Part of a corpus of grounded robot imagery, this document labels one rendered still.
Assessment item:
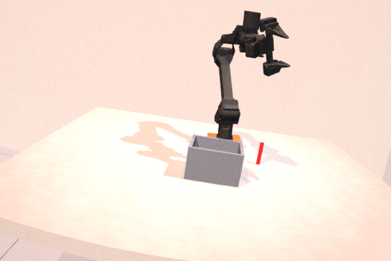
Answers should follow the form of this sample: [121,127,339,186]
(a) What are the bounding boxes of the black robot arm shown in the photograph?
[212,10,265,141]

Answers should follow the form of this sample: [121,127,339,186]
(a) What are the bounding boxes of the red peg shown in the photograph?
[256,142,264,164]

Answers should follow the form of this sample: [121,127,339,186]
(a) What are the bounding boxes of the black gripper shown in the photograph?
[253,17,290,76]

